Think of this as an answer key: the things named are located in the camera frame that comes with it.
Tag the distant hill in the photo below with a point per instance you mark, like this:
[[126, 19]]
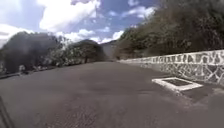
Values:
[[108, 48]]

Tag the grey asphalt road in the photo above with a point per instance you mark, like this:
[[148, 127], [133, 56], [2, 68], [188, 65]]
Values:
[[100, 96]]

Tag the row of trees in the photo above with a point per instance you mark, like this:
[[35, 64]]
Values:
[[43, 50]]

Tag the wooded hillside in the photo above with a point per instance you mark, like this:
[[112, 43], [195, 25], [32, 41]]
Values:
[[180, 26]]

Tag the stone retaining wall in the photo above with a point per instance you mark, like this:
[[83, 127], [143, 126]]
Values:
[[196, 65]]

